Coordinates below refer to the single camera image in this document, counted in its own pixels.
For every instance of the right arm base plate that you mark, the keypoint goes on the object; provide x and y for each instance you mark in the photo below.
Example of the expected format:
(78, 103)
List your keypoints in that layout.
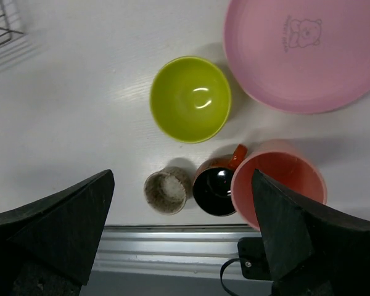
(252, 259)

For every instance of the pink plate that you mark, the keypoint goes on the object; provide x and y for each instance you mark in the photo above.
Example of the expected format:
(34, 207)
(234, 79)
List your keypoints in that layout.
(300, 56)

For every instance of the orange black mug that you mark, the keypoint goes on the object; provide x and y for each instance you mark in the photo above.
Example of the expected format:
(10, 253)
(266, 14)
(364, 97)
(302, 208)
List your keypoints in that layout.
(211, 188)

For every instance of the aluminium table rail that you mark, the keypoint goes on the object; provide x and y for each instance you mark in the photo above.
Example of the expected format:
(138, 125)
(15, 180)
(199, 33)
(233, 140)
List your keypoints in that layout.
(187, 251)

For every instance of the speckled ceramic cup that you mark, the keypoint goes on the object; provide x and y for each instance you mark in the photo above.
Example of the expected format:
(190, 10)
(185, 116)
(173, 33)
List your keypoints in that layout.
(167, 191)

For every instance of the green bowl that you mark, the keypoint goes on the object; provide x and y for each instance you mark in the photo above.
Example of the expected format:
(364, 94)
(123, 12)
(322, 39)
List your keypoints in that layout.
(190, 99)

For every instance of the pink tumbler cup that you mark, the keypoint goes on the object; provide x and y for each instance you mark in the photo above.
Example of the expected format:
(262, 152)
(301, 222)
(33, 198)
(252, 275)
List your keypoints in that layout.
(280, 160)

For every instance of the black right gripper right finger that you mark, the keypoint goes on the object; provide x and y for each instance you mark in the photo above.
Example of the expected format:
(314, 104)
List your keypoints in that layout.
(311, 248)

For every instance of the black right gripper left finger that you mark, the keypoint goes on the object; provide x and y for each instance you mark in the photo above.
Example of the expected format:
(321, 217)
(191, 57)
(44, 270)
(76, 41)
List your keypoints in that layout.
(48, 247)

